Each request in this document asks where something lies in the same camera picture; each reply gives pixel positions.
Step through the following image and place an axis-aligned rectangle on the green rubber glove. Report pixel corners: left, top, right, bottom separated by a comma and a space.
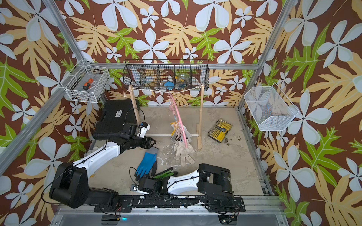
152, 167, 178, 179

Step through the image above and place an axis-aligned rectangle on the pink clip hanger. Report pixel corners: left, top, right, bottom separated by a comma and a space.
168, 93, 186, 145

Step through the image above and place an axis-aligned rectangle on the white cotton glove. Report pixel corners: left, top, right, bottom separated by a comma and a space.
183, 126, 192, 142

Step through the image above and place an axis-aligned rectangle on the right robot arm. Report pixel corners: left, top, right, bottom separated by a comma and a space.
131, 163, 233, 208

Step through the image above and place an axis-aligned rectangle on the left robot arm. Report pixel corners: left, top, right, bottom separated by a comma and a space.
49, 122, 156, 210

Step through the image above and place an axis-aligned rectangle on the blue rubber glove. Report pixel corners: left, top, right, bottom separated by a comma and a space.
135, 147, 159, 182

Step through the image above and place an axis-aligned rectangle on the black plastic tool case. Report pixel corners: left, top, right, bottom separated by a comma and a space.
92, 99, 137, 140

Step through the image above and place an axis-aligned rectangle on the blue object in basket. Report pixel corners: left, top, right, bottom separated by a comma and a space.
164, 82, 174, 90

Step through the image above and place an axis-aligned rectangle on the yellow drill bit box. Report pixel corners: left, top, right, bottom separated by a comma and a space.
208, 119, 232, 143

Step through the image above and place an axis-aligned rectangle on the clear bottle in basket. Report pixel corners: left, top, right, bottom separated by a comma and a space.
177, 73, 189, 86

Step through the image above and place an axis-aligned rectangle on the orange black screwdriver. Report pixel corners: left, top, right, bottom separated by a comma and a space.
83, 79, 94, 91

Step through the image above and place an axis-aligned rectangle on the white mesh basket right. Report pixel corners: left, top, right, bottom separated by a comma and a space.
244, 83, 299, 131

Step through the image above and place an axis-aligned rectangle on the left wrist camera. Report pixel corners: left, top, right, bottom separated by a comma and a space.
138, 122, 150, 138

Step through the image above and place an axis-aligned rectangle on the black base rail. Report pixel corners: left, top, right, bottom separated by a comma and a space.
93, 195, 246, 215

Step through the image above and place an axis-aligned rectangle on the wooden drying rack frame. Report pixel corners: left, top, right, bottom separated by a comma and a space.
128, 84, 205, 150

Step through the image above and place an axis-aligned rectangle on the black wire basket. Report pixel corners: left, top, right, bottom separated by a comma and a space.
123, 59, 210, 92

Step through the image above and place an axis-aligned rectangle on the white wire basket left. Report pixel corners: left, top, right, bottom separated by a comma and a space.
63, 60, 110, 103

